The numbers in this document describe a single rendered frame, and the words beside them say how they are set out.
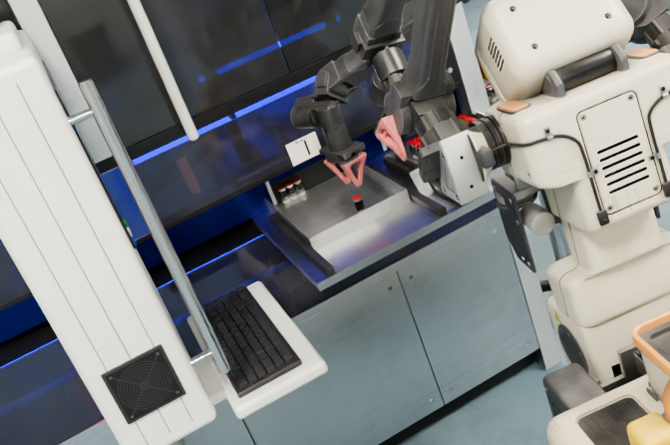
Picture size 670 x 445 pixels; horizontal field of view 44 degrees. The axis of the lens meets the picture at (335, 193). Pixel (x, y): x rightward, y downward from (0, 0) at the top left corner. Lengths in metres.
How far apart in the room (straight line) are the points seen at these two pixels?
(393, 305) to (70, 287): 1.12
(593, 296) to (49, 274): 0.92
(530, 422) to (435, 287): 0.50
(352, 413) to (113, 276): 1.14
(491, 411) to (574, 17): 1.57
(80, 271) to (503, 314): 1.45
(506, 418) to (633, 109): 1.46
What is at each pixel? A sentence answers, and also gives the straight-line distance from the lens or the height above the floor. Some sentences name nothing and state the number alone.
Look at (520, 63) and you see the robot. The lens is 1.28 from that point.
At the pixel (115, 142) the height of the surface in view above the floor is 1.37.
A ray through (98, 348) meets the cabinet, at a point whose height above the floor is 1.05.
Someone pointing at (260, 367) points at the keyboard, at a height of 0.83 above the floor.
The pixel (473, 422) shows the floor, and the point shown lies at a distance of 2.62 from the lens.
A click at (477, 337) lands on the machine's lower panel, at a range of 2.52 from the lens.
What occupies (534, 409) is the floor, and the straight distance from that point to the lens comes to 2.61.
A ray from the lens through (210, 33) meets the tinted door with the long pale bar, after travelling 1.98.
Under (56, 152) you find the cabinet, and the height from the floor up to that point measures 1.40.
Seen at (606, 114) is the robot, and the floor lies 1.19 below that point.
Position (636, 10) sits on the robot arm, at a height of 1.27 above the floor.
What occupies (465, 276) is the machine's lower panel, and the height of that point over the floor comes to 0.45.
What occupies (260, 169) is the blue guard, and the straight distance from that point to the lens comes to 2.06.
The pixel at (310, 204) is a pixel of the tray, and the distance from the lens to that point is 2.11.
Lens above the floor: 1.71
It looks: 23 degrees down
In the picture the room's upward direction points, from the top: 21 degrees counter-clockwise
